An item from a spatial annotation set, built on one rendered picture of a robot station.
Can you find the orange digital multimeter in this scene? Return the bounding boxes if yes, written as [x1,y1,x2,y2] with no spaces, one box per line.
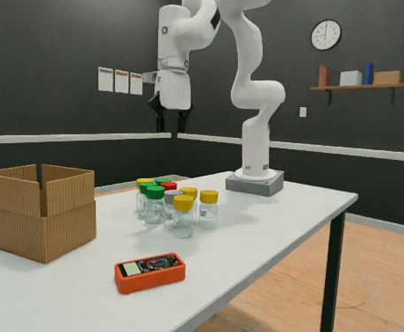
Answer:
[114,253,186,294]

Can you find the open brown cardboard box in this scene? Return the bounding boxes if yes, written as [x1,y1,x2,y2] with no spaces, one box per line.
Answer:
[0,164,97,264]

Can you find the glass bottle with yellow cap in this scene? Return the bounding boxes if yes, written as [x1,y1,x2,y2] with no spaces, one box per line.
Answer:
[172,195,194,239]
[136,178,153,212]
[198,190,219,229]
[180,187,198,224]

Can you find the red-capped bottle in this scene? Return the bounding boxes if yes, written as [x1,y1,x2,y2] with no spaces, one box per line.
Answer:
[160,182,177,205]

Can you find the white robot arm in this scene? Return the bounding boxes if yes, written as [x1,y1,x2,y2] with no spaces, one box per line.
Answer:
[158,0,285,182]

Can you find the glass bottle with grey cap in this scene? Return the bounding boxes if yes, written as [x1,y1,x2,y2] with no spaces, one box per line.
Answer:
[163,190,184,230]

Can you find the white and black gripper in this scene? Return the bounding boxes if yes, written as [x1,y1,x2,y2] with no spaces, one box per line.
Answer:
[148,69,193,133]

